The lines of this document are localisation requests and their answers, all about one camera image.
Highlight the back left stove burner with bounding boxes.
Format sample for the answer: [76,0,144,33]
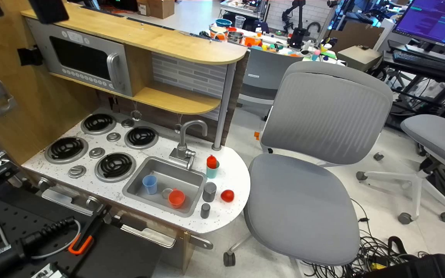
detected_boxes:
[81,113,117,134]

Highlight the stove burner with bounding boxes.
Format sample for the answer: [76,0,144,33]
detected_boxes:
[126,127,158,150]
[81,113,117,134]
[95,153,137,182]
[45,136,89,164]

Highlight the computer monitor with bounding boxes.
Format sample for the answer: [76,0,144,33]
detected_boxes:
[396,0,445,46]

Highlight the tall gray shaker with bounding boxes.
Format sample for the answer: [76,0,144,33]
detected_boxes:
[203,182,217,202]

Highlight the short gray shaker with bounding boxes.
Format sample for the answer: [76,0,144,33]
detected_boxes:
[201,204,211,219]

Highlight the cardboard box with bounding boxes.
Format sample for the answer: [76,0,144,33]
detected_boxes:
[137,0,175,19]

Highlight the orange handled clamp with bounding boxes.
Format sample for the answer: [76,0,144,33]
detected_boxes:
[69,206,107,256]

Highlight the stainless steel sink basin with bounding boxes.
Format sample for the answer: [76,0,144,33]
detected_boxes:
[123,158,206,218]

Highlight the silver toy faucet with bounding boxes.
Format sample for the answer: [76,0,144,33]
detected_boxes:
[171,119,209,168]

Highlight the front left stove burner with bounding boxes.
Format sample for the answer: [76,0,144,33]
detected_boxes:
[45,136,89,164]

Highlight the silver support pole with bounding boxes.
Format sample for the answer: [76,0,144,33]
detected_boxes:
[212,63,237,150]

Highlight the back right stove burner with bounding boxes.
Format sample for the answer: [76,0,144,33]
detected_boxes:
[126,127,158,150]

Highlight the gray office chair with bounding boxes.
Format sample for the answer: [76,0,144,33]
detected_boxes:
[356,114,445,224]
[245,62,393,266]

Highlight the teal bottle with red cap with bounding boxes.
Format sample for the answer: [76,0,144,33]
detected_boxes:
[206,155,220,179]

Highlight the toy microwave oven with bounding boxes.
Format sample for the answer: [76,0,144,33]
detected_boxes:
[27,19,134,96]

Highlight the silver stove knob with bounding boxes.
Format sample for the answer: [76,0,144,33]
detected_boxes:
[69,165,87,179]

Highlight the wooden play kitchen unit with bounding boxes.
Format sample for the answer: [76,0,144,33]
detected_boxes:
[0,0,254,273]

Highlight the orange plastic cup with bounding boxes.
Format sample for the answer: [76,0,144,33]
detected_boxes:
[163,189,188,209]

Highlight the front right stove burner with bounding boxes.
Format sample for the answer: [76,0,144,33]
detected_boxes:
[95,153,137,182]

